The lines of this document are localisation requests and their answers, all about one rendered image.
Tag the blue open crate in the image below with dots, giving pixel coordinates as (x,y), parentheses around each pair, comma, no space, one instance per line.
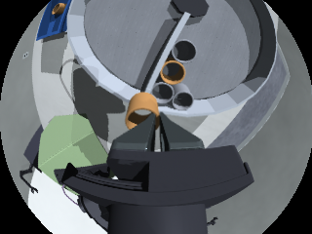
(53,24)

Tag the bronze bushing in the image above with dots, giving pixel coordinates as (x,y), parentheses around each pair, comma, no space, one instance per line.
(172,80)
(140,101)
(58,9)

